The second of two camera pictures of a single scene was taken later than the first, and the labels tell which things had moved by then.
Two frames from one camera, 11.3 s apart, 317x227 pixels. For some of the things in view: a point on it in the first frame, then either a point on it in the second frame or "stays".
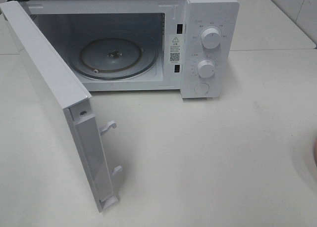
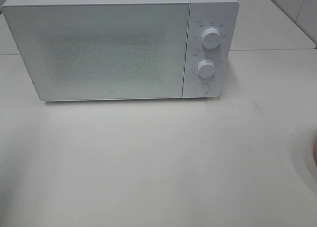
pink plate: x=314 y=151 stays
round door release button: x=201 y=88 stays
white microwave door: x=86 y=132 to x=108 y=52
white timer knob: x=205 y=68 stays
